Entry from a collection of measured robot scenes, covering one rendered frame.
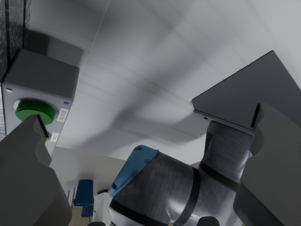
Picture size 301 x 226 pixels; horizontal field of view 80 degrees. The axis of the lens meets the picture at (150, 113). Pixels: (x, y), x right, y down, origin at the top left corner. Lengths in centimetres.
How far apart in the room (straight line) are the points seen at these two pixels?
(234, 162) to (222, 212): 9
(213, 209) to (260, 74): 24
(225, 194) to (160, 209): 12
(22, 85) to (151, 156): 23
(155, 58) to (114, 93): 12
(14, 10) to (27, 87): 7
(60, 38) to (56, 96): 10
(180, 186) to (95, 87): 24
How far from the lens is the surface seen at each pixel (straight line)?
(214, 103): 37
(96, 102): 40
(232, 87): 37
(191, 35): 29
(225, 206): 38
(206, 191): 37
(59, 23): 29
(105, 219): 559
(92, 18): 27
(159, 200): 34
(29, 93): 24
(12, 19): 23
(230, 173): 36
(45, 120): 26
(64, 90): 24
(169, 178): 35
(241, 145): 34
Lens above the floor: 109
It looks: 33 degrees down
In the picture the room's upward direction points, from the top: 175 degrees clockwise
